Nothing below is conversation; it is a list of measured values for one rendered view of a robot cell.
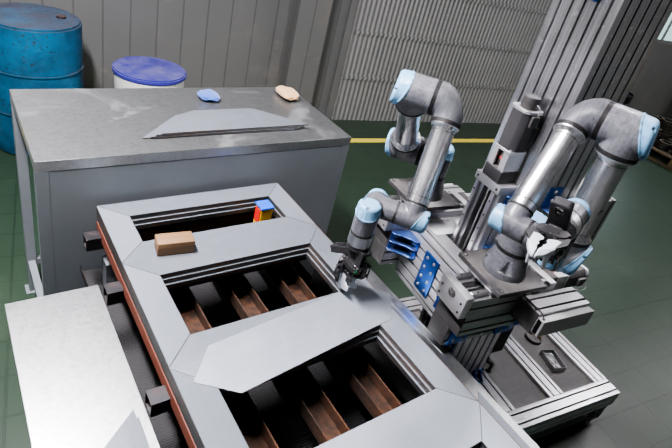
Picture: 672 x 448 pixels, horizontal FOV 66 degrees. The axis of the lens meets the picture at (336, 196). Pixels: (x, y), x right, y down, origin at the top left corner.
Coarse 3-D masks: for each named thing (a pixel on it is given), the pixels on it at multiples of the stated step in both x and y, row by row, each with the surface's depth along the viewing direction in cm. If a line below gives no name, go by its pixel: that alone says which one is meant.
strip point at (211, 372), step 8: (208, 352) 142; (208, 360) 140; (216, 360) 140; (200, 368) 137; (208, 368) 137; (216, 368) 138; (224, 368) 139; (200, 376) 135; (208, 376) 135; (216, 376) 136; (224, 376) 136; (208, 384) 133; (216, 384) 134; (224, 384) 134; (232, 384) 135; (240, 392) 133
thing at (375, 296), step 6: (360, 288) 179; (366, 288) 180; (366, 294) 177; (372, 294) 178; (378, 294) 179; (372, 300) 175; (378, 300) 176; (384, 300) 177; (378, 306) 173; (384, 306) 174; (390, 306) 175; (384, 312) 172; (390, 312) 172; (390, 318) 170
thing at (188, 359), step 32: (160, 224) 193; (256, 256) 183; (288, 256) 191; (320, 256) 190; (128, 288) 161; (256, 320) 156; (160, 352) 140; (192, 352) 141; (416, 384) 154; (480, 416) 144
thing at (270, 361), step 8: (256, 328) 153; (240, 336) 149; (248, 336) 150; (256, 336) 151; (264, 336) 151; (248, 344) 147; (256, 344) 148; (264, 344) 149; (272, 344) 149; (248, 352) 145; (256, 352) 146; (264, 352) 146; (272, 352) 147; (256, 360) 143; (264, 360) 144; (272, 360) 144; (280, 360) 145; (264, 368) 142; (272, 368) 142; (280, 368) 143; (288, 368) 143; (272, 376) 140
